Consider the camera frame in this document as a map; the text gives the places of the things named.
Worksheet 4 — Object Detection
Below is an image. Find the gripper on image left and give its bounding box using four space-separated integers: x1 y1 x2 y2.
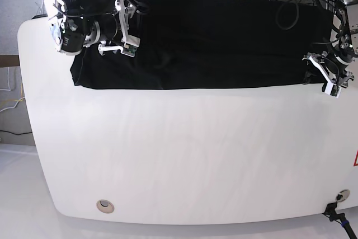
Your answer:
98 0 149 56

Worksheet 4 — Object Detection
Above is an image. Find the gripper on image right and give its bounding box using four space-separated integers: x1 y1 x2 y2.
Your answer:
302 51 354 88

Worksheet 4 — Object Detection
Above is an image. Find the black T-shirt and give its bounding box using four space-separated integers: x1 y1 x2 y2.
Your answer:
70 0 331 90

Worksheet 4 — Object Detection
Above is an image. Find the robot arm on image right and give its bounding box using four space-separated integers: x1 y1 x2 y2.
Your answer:
292 0 357 97

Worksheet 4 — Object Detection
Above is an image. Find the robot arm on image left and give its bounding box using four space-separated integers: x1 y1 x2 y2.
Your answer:
44 0 149 57

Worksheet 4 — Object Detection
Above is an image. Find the metal table grommet right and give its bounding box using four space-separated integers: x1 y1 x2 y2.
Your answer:
336 189 350 203

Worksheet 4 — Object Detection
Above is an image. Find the beige table grommet left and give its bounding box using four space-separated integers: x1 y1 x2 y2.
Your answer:
96 200 115 214

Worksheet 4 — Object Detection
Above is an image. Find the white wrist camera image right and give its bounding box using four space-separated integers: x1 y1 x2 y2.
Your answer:
322 82 341 98

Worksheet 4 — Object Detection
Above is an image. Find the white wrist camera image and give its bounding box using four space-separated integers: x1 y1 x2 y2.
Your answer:
322 82 341 98
121 35 140 57

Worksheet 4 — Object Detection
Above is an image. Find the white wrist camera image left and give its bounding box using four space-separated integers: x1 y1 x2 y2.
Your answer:
121 35 140 57

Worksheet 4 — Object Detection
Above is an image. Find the white cable on floor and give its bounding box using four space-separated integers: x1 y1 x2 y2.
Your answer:
0 66 26 112

